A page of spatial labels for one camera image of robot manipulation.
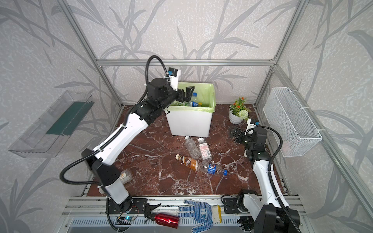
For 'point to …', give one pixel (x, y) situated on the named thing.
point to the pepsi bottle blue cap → (207, 168)
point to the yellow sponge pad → (216, 212)
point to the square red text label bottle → (205, 152)
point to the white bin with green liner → (190, 118)
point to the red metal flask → (167, 220)
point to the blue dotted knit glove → (203, 213)
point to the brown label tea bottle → (189, 162)
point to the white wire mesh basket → (295, 132)
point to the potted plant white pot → (238, 111)
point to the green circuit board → (124, 220)
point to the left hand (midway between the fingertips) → (187, 79)
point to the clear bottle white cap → (192, 148)
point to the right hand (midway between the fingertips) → (236, 126)
